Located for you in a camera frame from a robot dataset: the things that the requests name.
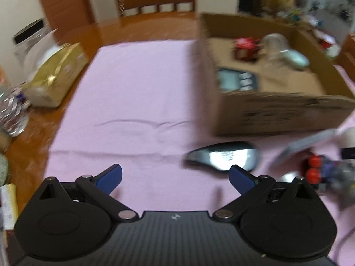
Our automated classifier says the cardboard box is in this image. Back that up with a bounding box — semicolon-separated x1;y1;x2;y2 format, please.
195;12;355;137

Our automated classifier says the clear jar with black lid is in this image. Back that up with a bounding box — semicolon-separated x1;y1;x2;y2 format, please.
12;18;56;61

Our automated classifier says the brown wooden door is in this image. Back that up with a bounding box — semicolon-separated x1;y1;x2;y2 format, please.
33;0;97;31

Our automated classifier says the white and yellow carton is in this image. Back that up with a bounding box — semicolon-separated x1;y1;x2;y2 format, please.
0;184;18;230

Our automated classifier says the clear plastic water bottle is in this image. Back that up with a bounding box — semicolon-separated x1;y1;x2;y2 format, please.
0;84;30;137

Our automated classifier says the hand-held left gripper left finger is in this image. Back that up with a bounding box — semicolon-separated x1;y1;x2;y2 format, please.
39;164;138;223

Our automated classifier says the wooden chair with grooved back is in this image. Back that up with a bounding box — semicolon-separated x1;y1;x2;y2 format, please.
337;33;355;67

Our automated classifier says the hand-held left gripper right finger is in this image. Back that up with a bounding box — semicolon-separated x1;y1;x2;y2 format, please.
213;165;317;223

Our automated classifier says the clear bottle with mint lid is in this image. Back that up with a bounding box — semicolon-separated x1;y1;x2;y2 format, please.
261;33;310;74

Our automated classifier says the dark blue fidget cube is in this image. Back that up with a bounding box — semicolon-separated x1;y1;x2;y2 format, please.
304;154;355;192

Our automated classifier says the clear plastic card case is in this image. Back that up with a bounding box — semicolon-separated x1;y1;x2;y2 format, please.
273;129;340;169

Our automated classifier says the gold tissue packet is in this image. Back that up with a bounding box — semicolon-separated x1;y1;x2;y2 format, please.
22;42;89;108

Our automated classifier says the pink cloth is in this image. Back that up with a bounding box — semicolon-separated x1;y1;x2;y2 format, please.
46;39;355;219

